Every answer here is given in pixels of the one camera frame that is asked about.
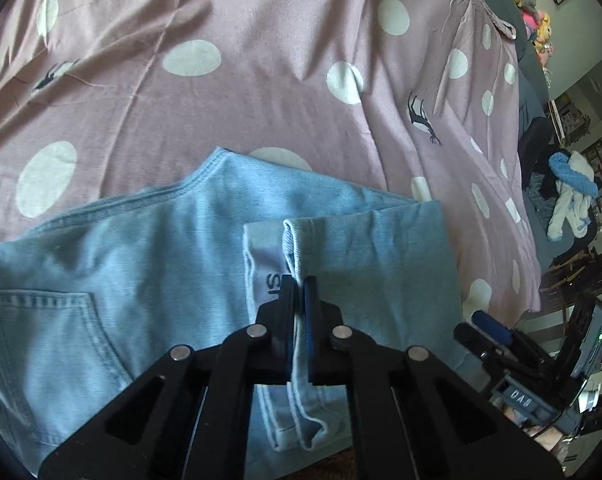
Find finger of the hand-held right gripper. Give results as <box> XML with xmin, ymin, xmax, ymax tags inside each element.
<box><xmin>454</xmin><ymin>322</ymin><xmax>503</xmax><ymax>362</ymax></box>
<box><xmin>471</xmin><ymin>310</ymin><xmax>516</xmax><ymax>347</ymax></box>

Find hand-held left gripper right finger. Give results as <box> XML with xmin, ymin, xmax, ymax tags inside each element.
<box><xmin>304</xmin><ymin>277</ymin><xmax>565</xmax><ymax>480</ymax></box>

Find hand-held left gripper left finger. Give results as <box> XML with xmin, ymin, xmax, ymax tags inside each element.
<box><xmin>38</xmin><ymin>280</ymin><xmax>300</xmax><ymax>480</ymax></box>

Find light blue denim pants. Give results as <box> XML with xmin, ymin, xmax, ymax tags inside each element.
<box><xmin>0</xmin><ymin>147</ymin><xmax>488</xmax><ymax>480</ymax></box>

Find brown fluffy rug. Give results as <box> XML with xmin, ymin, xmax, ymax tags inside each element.
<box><xmin>301</xmin><ymin>449</ymin><xmax>358</xmax><ymax>480</ymax></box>

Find white and blue plush toy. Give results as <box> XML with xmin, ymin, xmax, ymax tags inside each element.
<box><xmin>548</xmin><ymin>151</ymin><xmax>600</xmax><ymax>242</ymax></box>

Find dark garment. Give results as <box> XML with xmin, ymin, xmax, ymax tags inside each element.
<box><xmin>524</xmin><ymin>119</ymin><xmax>563</xmax><ymax>198</ymax></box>

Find cluttered wooden shelf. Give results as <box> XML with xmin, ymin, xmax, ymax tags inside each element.
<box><xmin>546</xmin><ymin>92</ymin><xmax>602</xmax><ymax>216</ymax></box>

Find grey sofa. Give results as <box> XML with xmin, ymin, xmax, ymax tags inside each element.
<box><xmin>511</xmin><ymin>7</ymin><xmax>554</xmax><ymax>276</ymax></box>

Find pink polka dot blanket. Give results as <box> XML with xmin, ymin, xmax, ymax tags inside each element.
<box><xmin>0</xmin><ymin>0</ymin><xmax>543</xmax><ymax>317</ymax></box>

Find pile of colourful plush toys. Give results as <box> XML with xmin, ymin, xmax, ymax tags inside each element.
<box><xmin>506</xmin><ymin>0</ymin><xmax>558</xmax><ymax>69</ymax></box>

